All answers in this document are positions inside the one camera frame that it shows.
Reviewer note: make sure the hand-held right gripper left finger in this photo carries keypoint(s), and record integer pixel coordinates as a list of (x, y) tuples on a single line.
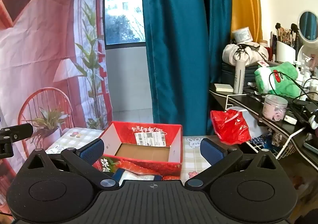
[(90, 152)]

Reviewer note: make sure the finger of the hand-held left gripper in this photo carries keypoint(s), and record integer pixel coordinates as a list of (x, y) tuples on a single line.
[(6, 149), (21, 131)]

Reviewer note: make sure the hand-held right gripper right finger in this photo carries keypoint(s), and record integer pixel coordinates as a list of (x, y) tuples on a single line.
[(212, 152)]

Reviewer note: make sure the red strawberry print cardboard box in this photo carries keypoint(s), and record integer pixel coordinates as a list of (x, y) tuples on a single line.
[(139, 167)]

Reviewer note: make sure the blue bread packet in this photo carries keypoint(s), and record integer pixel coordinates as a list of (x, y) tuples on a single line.
[(139, 179)]

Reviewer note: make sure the checked rabbit print tablecloth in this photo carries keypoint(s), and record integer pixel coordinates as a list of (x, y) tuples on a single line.
[(196, 162)]

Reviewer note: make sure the red plastic bag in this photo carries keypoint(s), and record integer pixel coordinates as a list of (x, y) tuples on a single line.
[(228, 127)]

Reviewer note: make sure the patterned dark cloth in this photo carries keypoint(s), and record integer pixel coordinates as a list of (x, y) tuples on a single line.
[(268, 140)]

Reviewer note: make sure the dark desk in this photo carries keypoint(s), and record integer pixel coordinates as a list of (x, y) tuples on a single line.
[(251, 104)]

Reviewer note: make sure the pale sticky note pad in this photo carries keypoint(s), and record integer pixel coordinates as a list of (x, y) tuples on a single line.
[(223, 87)]

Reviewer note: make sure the clear plastic jar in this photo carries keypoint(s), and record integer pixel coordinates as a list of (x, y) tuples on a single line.
[(274, 109)]

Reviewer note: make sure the dark zip case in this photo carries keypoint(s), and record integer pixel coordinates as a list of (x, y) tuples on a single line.
[(227, 75)]

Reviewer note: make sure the white spray bottle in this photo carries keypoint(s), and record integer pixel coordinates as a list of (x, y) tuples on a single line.
[(239, 77)]

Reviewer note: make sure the white charger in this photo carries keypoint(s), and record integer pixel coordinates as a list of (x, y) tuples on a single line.
[(290, 119)]

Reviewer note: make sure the black electronic device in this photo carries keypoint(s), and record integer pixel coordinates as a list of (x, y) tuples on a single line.
[(305, 109)]

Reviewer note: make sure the green plush toy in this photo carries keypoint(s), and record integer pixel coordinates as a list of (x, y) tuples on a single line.
[(285, 77)]

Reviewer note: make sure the teal curtain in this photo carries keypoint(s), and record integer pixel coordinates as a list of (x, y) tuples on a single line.
[(178, 40)]

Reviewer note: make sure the small white bottles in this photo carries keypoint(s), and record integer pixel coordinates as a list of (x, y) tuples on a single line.
[(306, 76)]

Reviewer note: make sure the white brush holder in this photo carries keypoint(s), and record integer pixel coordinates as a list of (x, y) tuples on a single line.
[(285, 52)]

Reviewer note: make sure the window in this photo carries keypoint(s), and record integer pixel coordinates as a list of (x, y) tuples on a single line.
[(121, 27)]

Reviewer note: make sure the bunch of makeup brushes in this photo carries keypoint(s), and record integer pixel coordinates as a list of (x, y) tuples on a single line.
[(282, 34)]

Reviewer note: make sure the round white vanity mirror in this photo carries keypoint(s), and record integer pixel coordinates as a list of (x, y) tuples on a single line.
[(308, 25)]

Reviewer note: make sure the printed wall tapestry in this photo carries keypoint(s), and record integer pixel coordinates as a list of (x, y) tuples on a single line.
[(37, 40)]

